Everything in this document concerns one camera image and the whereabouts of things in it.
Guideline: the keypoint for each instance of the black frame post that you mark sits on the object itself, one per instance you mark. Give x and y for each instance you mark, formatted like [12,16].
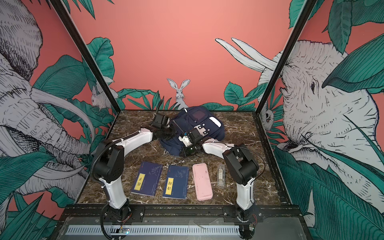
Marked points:
[64,16]
[298,27]

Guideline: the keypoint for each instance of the pink pencil case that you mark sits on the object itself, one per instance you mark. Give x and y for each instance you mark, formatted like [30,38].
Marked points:
[202,182]

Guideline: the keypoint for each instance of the left navy blue notebook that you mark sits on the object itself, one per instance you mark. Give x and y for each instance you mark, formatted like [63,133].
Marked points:
[147,179]

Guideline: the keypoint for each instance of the black front mounting rail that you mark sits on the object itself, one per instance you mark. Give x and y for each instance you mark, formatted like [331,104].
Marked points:
[140,212]

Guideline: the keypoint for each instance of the white perforated cable duct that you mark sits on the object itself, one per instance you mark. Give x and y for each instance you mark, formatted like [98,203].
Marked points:
[151,230]

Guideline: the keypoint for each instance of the navy blue student backpack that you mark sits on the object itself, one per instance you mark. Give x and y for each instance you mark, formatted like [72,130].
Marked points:
[192,125]

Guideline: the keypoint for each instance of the right black frame post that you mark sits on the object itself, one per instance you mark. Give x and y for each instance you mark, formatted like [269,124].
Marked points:
[298,27]

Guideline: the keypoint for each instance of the left black frame post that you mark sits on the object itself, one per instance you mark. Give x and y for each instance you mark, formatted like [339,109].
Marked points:
[64,16]

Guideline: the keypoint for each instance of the right navy blue notebook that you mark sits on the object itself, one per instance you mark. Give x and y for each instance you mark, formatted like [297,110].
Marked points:
[176,183]

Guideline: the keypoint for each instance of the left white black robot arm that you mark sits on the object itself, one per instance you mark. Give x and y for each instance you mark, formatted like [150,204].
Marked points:
[108,164]

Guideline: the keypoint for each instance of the clear plastic small case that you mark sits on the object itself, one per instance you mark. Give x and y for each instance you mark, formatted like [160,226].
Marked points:
[221,176]

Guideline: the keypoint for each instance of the navy blue notebook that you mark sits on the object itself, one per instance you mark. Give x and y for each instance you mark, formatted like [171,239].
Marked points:
[147,179]
[176,183]

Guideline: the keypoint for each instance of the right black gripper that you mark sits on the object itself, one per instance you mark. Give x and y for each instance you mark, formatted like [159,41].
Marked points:
[185,149]

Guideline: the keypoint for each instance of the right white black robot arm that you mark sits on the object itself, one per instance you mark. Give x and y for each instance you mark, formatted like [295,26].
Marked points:
[242,166]

